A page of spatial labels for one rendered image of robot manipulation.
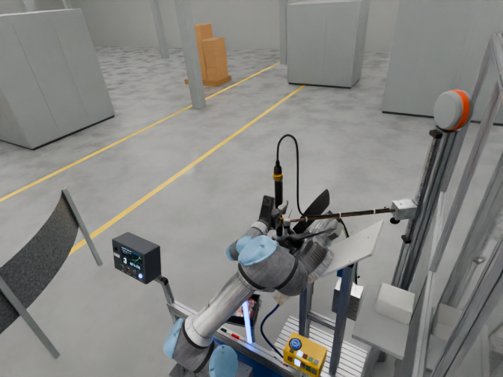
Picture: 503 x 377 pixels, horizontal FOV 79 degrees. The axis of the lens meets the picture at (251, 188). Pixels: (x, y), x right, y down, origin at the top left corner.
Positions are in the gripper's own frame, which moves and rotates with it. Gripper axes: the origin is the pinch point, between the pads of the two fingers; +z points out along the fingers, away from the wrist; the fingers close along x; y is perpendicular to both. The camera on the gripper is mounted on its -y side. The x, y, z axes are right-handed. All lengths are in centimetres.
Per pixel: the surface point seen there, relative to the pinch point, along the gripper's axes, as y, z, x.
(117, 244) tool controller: 27, -43, -79
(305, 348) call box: 43, -39, 29
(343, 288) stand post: 52, 6, 33
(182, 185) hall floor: 151, 157, -241
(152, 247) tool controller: 26, -36, -59
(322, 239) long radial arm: 39.3, 23.0, 13.9
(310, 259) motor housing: 33.1, 0.2, 15.5
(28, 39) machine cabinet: -35, 205, -599
